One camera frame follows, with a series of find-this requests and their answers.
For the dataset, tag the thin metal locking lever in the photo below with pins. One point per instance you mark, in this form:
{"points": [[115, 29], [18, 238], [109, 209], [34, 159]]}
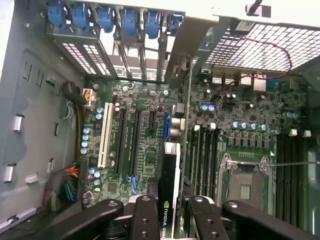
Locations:
{"points": [[295, 164]]}

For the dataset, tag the short black expansion slot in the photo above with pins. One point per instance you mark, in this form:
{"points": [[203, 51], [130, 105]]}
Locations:
{"points": [[152, 120]]}

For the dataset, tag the blue card retention clip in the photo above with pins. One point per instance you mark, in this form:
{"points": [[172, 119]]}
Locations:
{"points": [[130, 22], [153, 25], [57, 13], [175, 23], [106, 20], [81, 17]]}

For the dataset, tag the blue expansion slot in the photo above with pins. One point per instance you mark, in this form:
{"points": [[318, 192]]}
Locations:
{"points": [[167, 125]]}

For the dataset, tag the CPU socket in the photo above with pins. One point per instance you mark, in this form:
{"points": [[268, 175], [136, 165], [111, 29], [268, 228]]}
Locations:
{"points": [[246, 182]]}

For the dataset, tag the silver chipset heatsink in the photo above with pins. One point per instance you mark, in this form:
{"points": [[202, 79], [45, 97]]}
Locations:
{"points": [[253, 82]]}

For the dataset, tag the long black expansion slot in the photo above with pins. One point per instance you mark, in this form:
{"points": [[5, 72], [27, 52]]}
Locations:
{"points": [[135, 142], [122, 140]]}

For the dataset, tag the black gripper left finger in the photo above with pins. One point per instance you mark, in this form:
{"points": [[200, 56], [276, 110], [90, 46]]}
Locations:
{"points": [[145, 220]]}

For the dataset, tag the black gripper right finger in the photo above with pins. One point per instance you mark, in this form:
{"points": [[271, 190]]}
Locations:
{"points": [[207, 222]]}

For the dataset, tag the green motherboard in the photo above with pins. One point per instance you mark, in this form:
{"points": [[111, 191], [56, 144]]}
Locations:
{"points": [[147, 100]]}

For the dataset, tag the black open PC case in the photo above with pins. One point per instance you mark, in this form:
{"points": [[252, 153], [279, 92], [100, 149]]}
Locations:
{"points": [[155, 7]]}

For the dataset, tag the black RAM slot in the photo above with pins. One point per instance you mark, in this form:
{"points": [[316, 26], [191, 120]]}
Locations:
{"points": [[303, 175], [196, 162], [288, 175], [209, 162], [215, 162], [295, 175], [280, 175], [202, 162]]}

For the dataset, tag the white power connector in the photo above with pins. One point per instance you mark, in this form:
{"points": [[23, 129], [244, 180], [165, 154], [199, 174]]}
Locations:
{"points": [[89, 97]]}

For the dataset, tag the white expansion slot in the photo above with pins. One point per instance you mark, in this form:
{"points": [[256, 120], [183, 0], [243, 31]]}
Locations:
{"points": [[105, 135]]}

